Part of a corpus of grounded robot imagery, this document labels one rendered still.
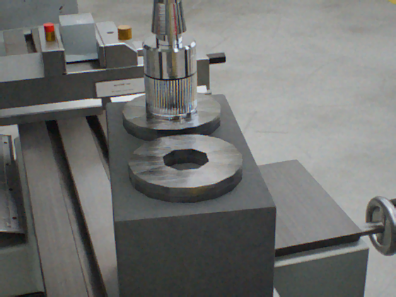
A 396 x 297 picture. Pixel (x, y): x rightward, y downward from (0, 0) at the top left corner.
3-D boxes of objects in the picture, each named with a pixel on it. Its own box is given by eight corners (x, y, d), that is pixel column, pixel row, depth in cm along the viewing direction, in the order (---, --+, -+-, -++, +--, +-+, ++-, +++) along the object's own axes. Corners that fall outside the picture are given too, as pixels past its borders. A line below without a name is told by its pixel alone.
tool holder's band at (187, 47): (142, 44, 64) (141, 33, 64) (194, 42, 64) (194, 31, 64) (143, 62, 60) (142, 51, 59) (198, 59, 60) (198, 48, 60)
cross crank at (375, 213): (385, 231, 145) (390, 181, 140) (416, 264, 135) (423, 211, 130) (313, 245, 141) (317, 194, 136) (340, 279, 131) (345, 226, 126)
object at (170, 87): (145, 100, 67) (142, 44, 64) (195, 97, 67) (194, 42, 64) (146, 121, 62) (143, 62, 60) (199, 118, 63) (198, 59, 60)
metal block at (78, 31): (93, 47, 118) (90, 12, 116) (97, 59, 113) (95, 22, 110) (61, 50, 117) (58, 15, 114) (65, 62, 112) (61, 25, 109)
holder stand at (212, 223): (225, 246, 80) (225, 80, 71) (271, 392, 60) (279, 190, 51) (118, 257, 78) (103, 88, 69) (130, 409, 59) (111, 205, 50)
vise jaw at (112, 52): (126, 42, 123) (124, 19, 121) (138, 65, 112) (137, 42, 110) (91, 45, 121) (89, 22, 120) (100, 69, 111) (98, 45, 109)
